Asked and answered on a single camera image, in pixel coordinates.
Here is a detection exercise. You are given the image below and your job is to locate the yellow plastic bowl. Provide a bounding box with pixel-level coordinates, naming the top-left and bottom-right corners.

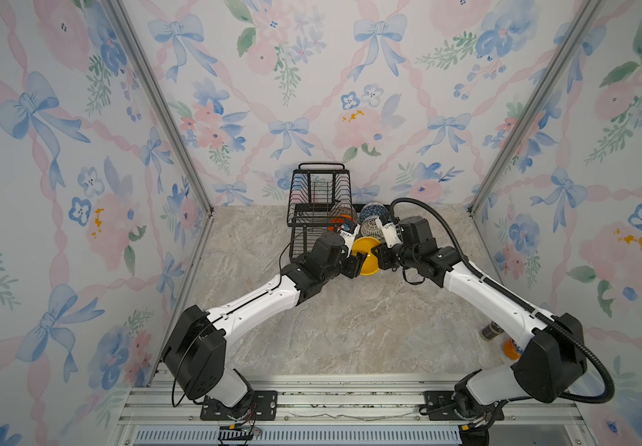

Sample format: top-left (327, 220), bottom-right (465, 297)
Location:
top-left (352, 237), bottom-right (381, 276)

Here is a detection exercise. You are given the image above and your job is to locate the blue triangle patterned bowl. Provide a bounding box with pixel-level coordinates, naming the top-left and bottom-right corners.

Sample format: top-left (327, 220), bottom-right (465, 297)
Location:
top-left (359, 202), bottom-right (389, 222)

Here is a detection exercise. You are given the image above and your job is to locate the brown floral patterned bowl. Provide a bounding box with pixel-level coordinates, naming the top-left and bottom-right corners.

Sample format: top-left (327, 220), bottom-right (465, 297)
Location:
top-left (329, 201), bottom-right (357, 220)

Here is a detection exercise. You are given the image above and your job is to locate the white lattice patterned bowl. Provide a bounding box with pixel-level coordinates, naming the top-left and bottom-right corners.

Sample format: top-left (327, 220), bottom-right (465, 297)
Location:
top-left (360, 217), bottom-right (384, 241)

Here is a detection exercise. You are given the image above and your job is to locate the orange plastic bowl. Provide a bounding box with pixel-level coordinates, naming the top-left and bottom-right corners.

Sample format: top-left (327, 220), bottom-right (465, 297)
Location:
top-left (328, 219), bottom-right (343, 232)

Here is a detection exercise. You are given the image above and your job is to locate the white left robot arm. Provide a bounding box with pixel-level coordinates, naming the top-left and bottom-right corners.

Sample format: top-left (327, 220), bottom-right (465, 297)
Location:
top-left (161, 230), bottom-right (363, 411)

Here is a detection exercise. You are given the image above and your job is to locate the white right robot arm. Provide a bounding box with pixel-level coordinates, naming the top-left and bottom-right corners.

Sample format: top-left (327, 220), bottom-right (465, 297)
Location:
top-left (371, 217), bottom-right (588, 419)

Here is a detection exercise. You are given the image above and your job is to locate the dark spice jar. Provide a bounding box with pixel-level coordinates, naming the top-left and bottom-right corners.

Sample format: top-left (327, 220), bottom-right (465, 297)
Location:
top-left (480, 321), bottom-right (505, 341)

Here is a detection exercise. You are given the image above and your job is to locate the black wire dish rack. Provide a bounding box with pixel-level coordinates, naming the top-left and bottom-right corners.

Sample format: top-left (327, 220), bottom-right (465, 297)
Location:
top-left (287, 162), bottom-right (378, 260)

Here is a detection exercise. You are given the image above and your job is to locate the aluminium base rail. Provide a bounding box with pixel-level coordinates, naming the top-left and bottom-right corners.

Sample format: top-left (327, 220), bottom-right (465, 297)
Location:
top-left (110, 367), bottom-right (596, 445)

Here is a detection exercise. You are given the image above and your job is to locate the black corrugated cable conduit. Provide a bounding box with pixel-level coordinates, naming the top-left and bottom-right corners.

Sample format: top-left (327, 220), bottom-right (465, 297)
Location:
top-left (390, 197), bottom-right (616, 405)

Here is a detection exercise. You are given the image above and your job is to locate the aluminium frame post right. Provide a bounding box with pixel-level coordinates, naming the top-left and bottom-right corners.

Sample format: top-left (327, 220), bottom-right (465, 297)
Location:
top-left (468, 0), bottom-right (605, 217)

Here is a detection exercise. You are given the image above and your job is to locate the aluminium frame post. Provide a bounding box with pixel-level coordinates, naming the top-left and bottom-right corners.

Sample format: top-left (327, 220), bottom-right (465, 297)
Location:
top-left (468, 0), bottom-right (605, 217)
top-left (101, 0), bottom-right (213, 217)

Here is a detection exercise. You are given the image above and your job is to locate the aluminium frame post left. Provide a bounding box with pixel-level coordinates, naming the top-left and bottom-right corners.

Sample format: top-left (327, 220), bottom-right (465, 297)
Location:
top-left (101, 0), bottom-right (213, 217)

